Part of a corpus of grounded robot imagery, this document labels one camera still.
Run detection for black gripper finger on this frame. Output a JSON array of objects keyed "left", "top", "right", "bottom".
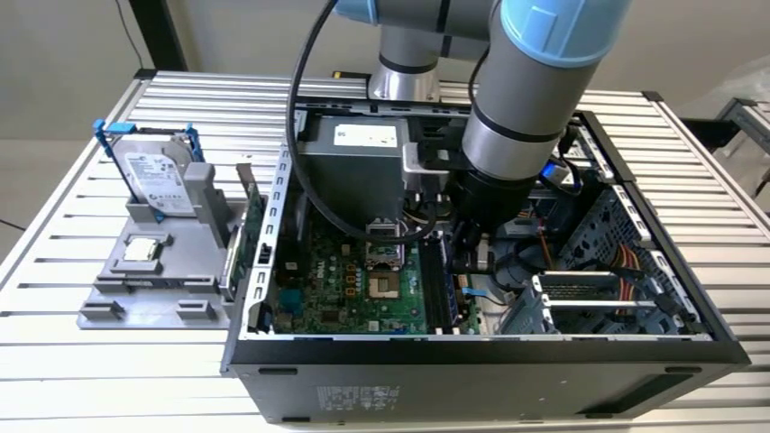
[
  {"left": 449, "top": 219, "right": 481, "bottom": 272},
  {"left": 471, "top": 230, "right": 496, "bottom": 275}
]

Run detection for black RAM slot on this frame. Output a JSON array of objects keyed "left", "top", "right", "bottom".
[
  {"left": 433, "top": 234, "right": 464, "bottom": 336},
  {"left": 417, "top": 236, "right": 447, "bottom": 336}
]

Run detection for CPU socket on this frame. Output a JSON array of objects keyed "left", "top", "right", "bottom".
[{"left": 367, "top": 269, "right": 403, "bottom": 302}]

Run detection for metal socket cover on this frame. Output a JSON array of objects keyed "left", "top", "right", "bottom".
[{"left": 364, "top": 218, "right": 403, "bottom": 271}]

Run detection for metal disk bay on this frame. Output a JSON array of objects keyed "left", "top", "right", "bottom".
[{"left": 497, "top": 269, "right": 663, "bottom": 337}]

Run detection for grey power supply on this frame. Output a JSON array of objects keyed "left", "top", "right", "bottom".
[{"left": 293, "top": 115, "right": 413, "bottom": 226}]

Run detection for green motherboard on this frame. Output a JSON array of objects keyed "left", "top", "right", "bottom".
[{"left": 273, "top": 225, "right": 483, "bottom": 337}]

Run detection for black PC case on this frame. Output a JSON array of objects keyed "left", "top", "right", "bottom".
[{"left": 218, "top": 94, "right": 752, "bottom": 425}]

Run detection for green graphics card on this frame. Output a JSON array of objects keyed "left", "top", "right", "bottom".
[{"left": 218, "top": 155, "right": 269, "bottom": 303}]

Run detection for grey parts rack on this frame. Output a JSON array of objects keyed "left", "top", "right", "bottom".
[{"left": 74, "top": 164, "right": 251, "bottom": 333}]

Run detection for silver CPU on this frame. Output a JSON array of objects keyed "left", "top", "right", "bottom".
[{"left": 122, "top": 238, "right": 164, "bottom": 263}]

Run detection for hard disk in blue carrier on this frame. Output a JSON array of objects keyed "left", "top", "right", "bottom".
[{"left": 92, "top": 119, "right": 205, "bottom": 225}]

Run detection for thin orange wire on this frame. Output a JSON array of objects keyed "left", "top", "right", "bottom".
[{"left": 536, "top": 219, "right": 556, "bottom": 272}]

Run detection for silver camera with blue plug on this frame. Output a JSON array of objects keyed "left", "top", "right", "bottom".
[{"left": 539, "top": 160, "right": 576, "bottom": 187}]

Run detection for dark blue camera cable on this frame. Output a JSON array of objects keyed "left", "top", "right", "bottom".
[{"left": 536, "top": 125, "right": 583, "bottom": 196}]

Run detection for silver camera with black plug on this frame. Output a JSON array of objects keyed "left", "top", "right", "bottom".
[{"left": 400, "top": 143, "right": 453, "bottom": 176}]

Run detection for orange yellow wire bundle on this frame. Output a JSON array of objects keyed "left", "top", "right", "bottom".
[{"left": 604, "top": 245, "right": 646, "bottom": 317}]

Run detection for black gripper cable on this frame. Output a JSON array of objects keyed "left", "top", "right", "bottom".
[{"left": 465, "top": 47, "right": 492, "bottom": 107}]

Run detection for black camera cable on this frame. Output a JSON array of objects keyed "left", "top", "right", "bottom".
[{"left": 285, "top": 0, "right": 439, "bottom": 244}]

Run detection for grey metal shelf frame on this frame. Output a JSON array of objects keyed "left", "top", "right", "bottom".
[{"left": 712, "top": 97, "right": 770, "bottom": 181}]

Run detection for black frame post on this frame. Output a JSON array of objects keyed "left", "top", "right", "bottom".
[{"left": 128, "top": 0, "right": 188, "bottom": 73}]

